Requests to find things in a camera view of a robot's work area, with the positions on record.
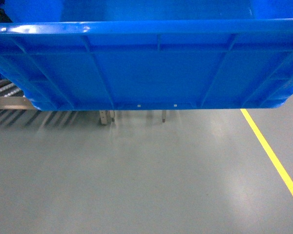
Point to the large blue plastic crate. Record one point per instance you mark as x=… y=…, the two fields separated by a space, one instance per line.
x=149 y=54

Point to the steel roller conveyor shelf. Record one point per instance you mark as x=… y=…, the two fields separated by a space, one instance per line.
x=16 y=111

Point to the steel frame table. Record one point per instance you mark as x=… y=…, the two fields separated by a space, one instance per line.
x=156 y=115

